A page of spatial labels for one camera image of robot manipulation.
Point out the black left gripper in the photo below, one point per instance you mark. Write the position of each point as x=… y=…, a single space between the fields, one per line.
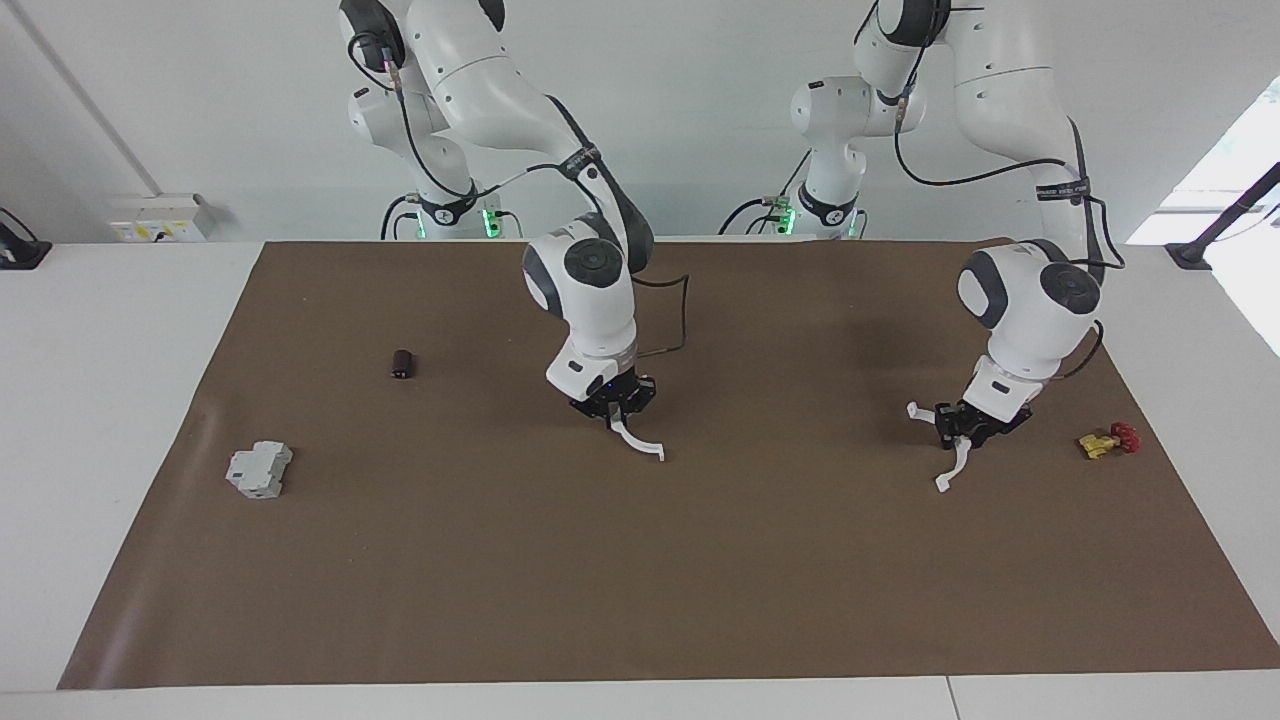
x=990 y=428

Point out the black camera stand base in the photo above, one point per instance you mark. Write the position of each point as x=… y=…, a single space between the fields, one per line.
x=25 y=255
x=1190 y=255

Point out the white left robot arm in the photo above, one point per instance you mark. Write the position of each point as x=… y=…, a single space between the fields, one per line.
x=1030 y=310

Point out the white wall conduit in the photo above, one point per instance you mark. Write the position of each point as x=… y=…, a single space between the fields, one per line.
x=85 y=100

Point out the white half pipe clamp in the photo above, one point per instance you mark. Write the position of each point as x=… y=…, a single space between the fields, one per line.
x=960 y=462
x=632 y=441

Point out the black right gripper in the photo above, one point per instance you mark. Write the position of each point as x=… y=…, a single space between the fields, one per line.
x=615 y=395

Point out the white wall outlet box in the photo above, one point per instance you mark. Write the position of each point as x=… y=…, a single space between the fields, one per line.
x=160 y=215

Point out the small dark brown cylinder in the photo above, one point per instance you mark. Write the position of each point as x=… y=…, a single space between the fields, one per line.
x=403 y=365

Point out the brown table mat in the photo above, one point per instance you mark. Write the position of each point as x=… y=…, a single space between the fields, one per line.
x=640 y=580

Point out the grey circuit breaker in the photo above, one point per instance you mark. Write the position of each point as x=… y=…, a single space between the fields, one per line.
x=258 y=470

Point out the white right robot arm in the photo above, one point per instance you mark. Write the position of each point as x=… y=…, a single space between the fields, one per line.
x=590 y=300

